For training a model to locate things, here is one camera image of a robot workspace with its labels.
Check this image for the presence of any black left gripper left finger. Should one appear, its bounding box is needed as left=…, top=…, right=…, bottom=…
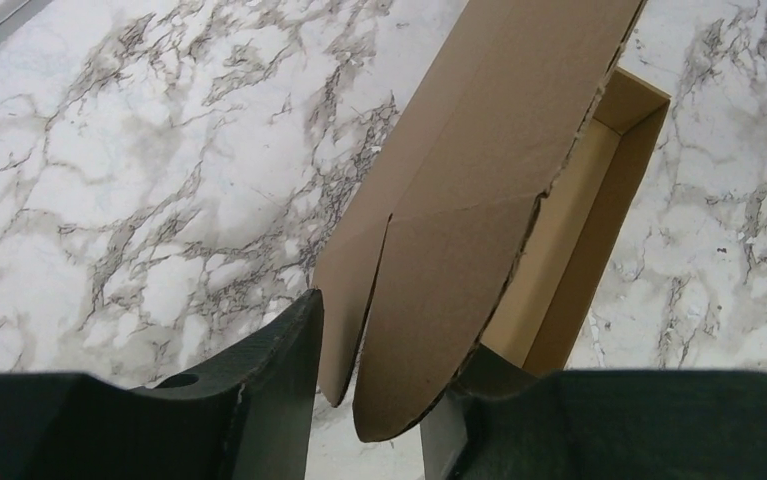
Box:
left=0, top=289, right=324, bottom=479

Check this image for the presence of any brown cardboard box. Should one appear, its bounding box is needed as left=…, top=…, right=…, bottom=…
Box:
left=313, top=1, right=669, bottom=443

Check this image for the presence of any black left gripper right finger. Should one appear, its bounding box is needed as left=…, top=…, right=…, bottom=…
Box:
left=420, top=347, right=767, bottom=479

